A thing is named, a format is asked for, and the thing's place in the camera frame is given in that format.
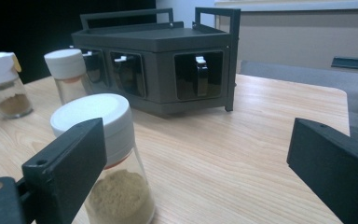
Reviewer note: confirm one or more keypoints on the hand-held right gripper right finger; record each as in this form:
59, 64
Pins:
332, 171

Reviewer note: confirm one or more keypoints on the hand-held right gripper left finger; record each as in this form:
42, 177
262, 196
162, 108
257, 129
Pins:
65, 168

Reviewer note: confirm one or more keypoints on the spice jar with beige powder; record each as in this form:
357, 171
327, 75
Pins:
121, 193

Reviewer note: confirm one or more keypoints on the spice jar with orange powder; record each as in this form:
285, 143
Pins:
66, 67

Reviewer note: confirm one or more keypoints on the spice jar with brown powder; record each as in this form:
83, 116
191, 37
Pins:
3, 74

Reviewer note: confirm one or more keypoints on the gray spice rack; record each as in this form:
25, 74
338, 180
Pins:
158, 40

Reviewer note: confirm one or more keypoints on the dark flat bar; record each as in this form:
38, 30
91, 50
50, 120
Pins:
354, 63

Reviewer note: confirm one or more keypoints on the beige wooden cabinet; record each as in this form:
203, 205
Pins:
301, 37

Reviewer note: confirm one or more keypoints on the black curtain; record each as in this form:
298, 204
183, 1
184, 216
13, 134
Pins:
28, 28

